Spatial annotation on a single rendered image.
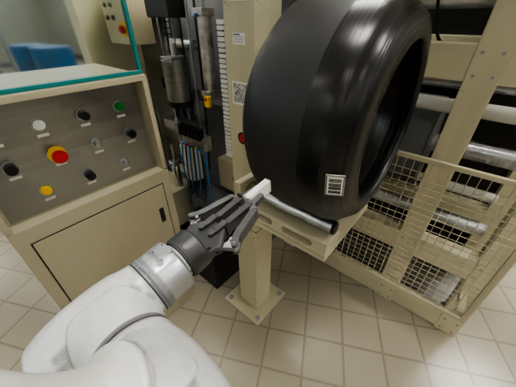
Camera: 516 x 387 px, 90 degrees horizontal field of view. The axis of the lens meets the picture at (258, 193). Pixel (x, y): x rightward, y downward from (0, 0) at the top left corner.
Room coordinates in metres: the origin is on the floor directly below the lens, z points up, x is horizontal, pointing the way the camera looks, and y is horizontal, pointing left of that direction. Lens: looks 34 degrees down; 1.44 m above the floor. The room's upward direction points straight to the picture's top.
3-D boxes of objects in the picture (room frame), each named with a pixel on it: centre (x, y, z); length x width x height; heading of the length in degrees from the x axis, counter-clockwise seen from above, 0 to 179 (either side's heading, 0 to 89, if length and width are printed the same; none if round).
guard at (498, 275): (0.92, -0.58, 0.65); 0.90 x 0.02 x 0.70; 50
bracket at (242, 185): (0.93, -0.06, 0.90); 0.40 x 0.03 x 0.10; 140
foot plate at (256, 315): (0.96, 0.02, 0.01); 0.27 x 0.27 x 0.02; 50
